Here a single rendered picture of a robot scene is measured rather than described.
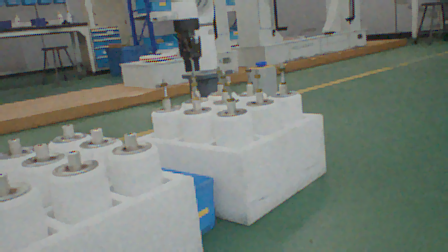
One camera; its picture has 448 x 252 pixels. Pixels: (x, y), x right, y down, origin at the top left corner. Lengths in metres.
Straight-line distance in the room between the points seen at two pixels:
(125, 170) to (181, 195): 0.12
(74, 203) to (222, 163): 0.39
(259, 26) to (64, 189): 3.28
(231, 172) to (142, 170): 0.26
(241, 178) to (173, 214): 0.22
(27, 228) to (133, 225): 0.17
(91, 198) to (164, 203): 0.14
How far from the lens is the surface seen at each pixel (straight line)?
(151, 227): 0.78
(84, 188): 0.73
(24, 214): 0.69
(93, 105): 2.90
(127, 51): 5.61
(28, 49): 9.38
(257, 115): 1.08
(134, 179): 0.79
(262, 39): 3.89
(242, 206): 0.99
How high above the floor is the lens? 0.45
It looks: 13 degrees down
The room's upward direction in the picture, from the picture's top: 7 degrees counter-clockwise
